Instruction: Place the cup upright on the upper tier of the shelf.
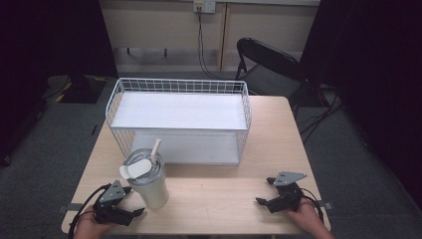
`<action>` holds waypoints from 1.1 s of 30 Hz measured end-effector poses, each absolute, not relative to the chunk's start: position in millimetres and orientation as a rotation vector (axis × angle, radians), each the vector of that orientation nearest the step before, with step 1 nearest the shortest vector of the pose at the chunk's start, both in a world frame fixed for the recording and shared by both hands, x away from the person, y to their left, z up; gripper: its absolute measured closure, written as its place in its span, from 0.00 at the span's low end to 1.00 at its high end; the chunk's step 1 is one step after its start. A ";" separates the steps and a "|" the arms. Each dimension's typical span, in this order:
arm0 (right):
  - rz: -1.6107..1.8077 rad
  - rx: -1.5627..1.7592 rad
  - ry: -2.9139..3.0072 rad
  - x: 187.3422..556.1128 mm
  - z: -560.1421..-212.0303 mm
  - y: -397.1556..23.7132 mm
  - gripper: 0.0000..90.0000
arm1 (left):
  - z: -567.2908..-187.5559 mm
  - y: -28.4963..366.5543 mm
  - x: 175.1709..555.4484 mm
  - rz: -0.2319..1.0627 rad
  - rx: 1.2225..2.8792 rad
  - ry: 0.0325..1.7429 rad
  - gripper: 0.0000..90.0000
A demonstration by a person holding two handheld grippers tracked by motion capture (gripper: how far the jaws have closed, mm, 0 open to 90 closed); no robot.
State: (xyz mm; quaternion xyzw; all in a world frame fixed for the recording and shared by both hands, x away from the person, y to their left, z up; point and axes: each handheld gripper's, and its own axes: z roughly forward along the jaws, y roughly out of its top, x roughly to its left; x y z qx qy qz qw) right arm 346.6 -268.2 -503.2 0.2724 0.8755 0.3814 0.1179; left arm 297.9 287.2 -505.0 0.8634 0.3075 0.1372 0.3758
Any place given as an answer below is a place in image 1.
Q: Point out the person's left hand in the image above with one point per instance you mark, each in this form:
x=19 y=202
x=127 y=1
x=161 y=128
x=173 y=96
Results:
x=88 y=229

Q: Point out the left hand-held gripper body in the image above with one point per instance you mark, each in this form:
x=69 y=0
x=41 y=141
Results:
x=111 y=194

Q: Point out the white wall socket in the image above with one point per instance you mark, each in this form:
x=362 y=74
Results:
x=204 y=6

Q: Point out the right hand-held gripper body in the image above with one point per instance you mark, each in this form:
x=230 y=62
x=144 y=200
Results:
x=288 y=199

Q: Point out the black stand base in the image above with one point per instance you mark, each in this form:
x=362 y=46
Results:
x=79 y=89

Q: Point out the black curtain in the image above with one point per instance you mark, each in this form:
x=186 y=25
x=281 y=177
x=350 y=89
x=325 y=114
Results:
x=49 y=36
x=371 y=66

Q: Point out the black folding chair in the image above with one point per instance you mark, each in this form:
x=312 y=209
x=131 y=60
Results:
x=272 y=66

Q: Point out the person's right hand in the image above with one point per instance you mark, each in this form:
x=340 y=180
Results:
x=310 y=220

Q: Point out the white cup with straw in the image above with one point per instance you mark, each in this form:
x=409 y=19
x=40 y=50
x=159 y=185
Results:
x=151 y=191

